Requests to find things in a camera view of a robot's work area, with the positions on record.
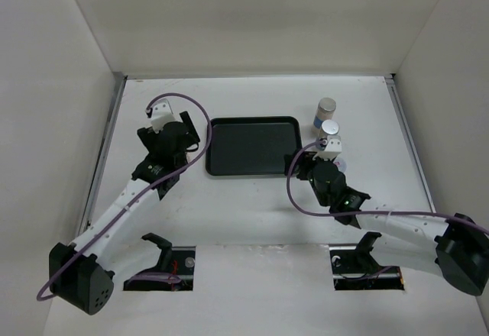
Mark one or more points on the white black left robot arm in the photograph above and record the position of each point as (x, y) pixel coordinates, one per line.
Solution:
(116, 252)

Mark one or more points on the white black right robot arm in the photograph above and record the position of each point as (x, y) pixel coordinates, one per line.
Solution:
(452, 247)

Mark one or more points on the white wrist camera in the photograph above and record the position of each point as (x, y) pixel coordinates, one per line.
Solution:
(160, 114)
(328, 148)

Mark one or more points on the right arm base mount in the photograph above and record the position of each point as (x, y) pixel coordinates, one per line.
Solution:
(354, 269)

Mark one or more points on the silver-lid blue-label grain bottle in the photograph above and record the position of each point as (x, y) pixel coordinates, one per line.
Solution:
(325, 111)

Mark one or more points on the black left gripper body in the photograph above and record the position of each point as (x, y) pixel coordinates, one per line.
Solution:
(156, 144)

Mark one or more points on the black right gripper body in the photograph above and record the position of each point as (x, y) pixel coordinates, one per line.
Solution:
(307, 172)

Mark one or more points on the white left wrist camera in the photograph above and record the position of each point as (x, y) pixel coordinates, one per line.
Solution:
(160, 114)

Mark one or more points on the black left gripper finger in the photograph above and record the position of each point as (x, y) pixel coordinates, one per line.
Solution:
(146, 137)
(187, 121)

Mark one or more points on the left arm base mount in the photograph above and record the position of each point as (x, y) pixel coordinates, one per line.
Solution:
(173, 270)

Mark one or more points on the dark green plastic tray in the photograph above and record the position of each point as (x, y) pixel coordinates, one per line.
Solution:
(252, 146)

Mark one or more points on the white-lid dark spice jar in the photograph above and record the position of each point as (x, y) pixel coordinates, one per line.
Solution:
(341, 164)

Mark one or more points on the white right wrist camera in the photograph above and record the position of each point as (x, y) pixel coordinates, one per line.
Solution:
(328, 148)

